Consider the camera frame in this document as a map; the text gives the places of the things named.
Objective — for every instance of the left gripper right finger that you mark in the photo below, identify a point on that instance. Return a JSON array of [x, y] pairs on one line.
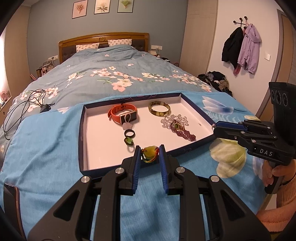
[[208, 203]]

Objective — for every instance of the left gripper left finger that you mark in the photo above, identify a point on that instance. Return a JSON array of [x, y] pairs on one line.
[[90, 206]]

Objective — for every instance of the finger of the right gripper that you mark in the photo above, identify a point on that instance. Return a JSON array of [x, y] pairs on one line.
[[232, 134], [223, 125]]

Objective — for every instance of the tortoiseshell bangle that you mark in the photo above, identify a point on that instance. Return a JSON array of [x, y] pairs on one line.
[[159, 108]]

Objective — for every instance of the orange smart watch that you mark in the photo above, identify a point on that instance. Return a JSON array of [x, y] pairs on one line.
[[123, 113]]

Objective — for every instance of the person right hand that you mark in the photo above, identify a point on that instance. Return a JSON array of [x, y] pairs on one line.
[[268, 172]]

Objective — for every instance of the clothes pile on floor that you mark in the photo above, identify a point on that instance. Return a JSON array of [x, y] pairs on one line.
[[216, 80]]

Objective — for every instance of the dark blue shallow box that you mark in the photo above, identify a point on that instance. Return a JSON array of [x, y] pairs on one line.
[[101, 145]]

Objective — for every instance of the wooden door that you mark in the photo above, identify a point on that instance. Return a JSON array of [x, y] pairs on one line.
[[284, 70]]

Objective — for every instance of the purple hanging jacket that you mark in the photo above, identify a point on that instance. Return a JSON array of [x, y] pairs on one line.
[[249, 53]]

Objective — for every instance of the black hanging jacket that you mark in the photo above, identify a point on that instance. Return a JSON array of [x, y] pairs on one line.
[[232, 47]]

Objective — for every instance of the light blue floral blanket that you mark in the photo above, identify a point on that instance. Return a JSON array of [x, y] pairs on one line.
[[42, 161]]

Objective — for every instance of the black smartphone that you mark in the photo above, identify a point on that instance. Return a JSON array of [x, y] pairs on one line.
[[12, 208]]

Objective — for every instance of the blue floral duvet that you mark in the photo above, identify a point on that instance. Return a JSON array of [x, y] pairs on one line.
[[95, 74]]

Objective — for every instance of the left nightstand clutter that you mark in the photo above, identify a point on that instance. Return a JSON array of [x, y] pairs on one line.
[[45, 68]]

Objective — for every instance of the right patterned pillow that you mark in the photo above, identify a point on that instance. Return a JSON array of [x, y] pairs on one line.
[[120, 42]]

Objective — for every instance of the patterned pillow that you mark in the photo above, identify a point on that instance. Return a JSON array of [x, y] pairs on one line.
[[81, 47], [120, 42]]

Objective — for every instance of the left patterned pillow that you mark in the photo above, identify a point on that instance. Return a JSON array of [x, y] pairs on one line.
[[81, 47]]

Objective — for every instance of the wooden headboard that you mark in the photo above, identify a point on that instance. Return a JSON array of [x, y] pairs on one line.
[[67, 48]]

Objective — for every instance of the right framed leaf picture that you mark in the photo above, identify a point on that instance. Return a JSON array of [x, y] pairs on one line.
[[125, 6]]

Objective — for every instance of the middle framed flower picture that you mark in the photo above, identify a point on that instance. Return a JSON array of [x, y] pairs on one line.
[[101, 7]]

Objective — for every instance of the framed flower picture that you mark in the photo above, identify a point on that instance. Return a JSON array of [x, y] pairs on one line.
[[101, 7], [79, 9]]

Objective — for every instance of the left framed flower picture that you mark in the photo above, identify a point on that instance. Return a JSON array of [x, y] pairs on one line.
[[79, 9]]

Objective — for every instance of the black wall coat hook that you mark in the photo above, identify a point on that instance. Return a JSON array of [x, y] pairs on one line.
[[243, 22]]

